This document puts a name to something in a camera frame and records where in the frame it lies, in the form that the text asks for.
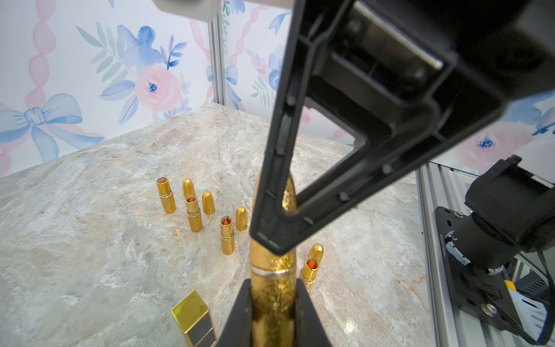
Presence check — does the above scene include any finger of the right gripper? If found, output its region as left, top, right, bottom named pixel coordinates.
left=250, top=1, right=438, bottom=256

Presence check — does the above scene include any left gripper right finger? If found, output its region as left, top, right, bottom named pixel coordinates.
left=295, top=279, right=332, bottom=347

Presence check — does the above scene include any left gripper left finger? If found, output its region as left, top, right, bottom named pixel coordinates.
left=216, top=279, right=252, bottom=347

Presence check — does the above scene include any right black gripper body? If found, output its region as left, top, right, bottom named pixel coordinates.
left=299, top=1, right=554, bottom=169

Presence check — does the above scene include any gold lipstick cap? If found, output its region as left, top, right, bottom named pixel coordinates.
left=253, top=172, right=297, bottom=215
left=182, top=178, right=196, bottom=200
left=309, top=244, right=324, bottom=263
left=202, top=191, right=215, bottom=215
left=235, top=206, right=249, bottom=231

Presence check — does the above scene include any square gold black lipstick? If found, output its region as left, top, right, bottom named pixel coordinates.
left=171, top=291, right=217, bottom=347

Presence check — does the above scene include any gold lipstick base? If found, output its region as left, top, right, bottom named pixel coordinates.
left=156, top=177, right=176, bottom=213

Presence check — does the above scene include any aluminium rail frame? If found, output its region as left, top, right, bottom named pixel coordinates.
left=415, top=162, right=555, bottom=347

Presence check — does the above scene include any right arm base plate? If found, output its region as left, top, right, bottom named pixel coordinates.
left=434, top=205, right=555, bottom=346

